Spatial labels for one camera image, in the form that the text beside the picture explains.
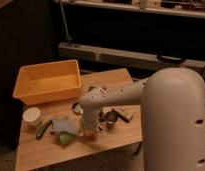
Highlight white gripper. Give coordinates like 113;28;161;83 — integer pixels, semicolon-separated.
80;110;100;131

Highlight yellow-red apple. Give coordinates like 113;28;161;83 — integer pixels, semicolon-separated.
83;129;97;138

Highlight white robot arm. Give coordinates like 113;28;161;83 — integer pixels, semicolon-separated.
79;68;205;171

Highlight dark grape bunch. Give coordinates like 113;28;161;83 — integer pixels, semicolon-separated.
98;110;106;131

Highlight dark metal cup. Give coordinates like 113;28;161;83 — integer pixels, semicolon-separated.
105;111;118;128

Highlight light blue cloth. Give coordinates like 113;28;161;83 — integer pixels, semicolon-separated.
52;117;77;135

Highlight green leafy vegetable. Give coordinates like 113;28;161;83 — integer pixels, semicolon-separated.
58;132;76;146

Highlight brown rectangular block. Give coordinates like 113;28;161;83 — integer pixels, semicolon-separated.
113;108;133;123

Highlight green cucumber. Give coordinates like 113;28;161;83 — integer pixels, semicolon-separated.
35;120;52;140

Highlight orange plastic bin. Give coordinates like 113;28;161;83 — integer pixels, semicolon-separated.
13;60;82;105

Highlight white round cup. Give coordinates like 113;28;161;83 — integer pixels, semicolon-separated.
23;107;41;126

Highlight grey metal pole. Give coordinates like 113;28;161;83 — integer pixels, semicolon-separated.
59;0;72;45

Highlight upper white shelf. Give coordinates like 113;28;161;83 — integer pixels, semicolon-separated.
53;0;205;19

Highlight grey metal shelf rail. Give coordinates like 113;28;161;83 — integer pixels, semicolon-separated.
58;42;205;74

